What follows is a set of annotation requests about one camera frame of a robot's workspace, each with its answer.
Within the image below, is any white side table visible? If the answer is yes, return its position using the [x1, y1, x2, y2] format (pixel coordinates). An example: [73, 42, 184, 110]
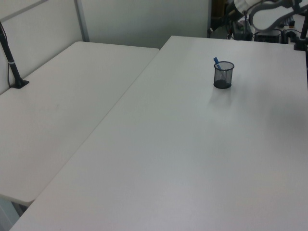
[0, 41, 161, 206]

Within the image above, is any grey metal partition post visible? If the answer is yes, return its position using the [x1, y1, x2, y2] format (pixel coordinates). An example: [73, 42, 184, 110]
[74, 0, 90, 43]

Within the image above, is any black camera stand pole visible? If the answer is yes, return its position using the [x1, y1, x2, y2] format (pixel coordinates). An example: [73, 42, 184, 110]
[0, 20, 30, 89]

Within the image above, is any black controller box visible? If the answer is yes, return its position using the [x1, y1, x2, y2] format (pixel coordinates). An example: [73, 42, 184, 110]
[255, 29, 282, 44]

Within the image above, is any blue and white marker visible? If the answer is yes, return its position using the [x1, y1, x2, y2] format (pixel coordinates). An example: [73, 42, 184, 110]
[213, 57, 224, 82]

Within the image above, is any black mesh pen cup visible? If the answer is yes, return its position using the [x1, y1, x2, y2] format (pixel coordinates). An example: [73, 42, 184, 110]
[213, 61, 235, 89]

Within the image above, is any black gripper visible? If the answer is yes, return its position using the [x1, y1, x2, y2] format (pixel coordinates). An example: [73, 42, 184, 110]
[208, 9, 238, 32]

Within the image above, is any black clamp stand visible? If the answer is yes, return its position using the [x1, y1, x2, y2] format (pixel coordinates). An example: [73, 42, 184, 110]
[293, 16, 308, 51]

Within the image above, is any emergency stop button box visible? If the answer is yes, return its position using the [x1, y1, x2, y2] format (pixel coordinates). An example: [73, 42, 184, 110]
[283, 20, 298, 37]

